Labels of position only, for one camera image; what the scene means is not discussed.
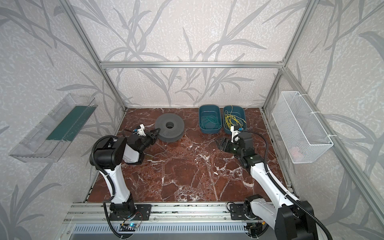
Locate pink object in basket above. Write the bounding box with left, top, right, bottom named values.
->
left=290, top=147, right=304, bottom=161

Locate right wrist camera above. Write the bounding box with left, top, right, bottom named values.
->
left=230, top=125, right=243, bottom=143

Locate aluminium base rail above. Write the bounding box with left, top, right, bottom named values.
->
left=56, top=202, right=267, bottom=240

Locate right teal plastic bin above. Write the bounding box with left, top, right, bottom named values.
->
left=223, top=105, right=247, bottom=135

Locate left teal plastic bin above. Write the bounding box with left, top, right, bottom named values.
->
left=199, top=105, right=223, bottom=134

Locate green circuit board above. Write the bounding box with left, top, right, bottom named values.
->
left=119, top=223, right=141, bottom=232

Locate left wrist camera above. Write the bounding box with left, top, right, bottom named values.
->
left=133, top=124, right=146, bottom=137

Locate aluminium frame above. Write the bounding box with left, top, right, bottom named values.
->
left=59, top=1, right=384, bottom=225

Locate white wire mesh basket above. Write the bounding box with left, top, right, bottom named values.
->
left=272, top=91, right=334, bottom=164

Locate dark grey foam spool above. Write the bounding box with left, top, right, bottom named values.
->
left=155, top=113, right=185, bottom=143

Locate yellow cable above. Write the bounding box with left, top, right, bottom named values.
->
left=224, top=105, right=247, bottom=130

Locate teal plastic bin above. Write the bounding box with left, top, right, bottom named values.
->
left=199, top=105, right=223, bottom=134
left=223, top=105, right=247, bottom=135

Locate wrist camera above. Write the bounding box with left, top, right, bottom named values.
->
left=230, top=125, right=243, bottom=143
left=133, top=124, right=146, bottom=137

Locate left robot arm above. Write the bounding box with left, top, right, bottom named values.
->
left=90, top=128, right=161, bottom=221

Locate green cable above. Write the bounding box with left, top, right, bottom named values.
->
left=200, top=111, right=221, bottom=130

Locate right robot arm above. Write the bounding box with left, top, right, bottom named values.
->
left=215, top=131, right=333, bottom=240

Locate clear plastic wall tray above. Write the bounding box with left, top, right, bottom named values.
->
left=10, top=94, right=98, bottom=163

